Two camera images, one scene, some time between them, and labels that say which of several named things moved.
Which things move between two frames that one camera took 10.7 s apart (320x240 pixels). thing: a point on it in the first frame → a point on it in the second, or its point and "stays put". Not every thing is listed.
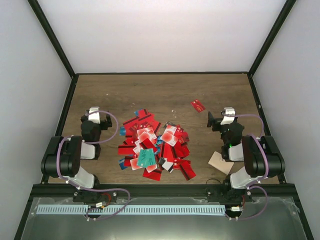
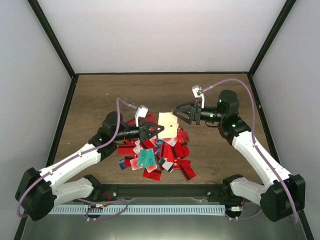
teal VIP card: [146, 157] stays put
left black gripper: [109, 121] → [144, 128]
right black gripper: [211, 120] → [197, 108]
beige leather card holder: [217, 161] → [169, 122]
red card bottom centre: [155, 175] stays put
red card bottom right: [185, 166] stays put
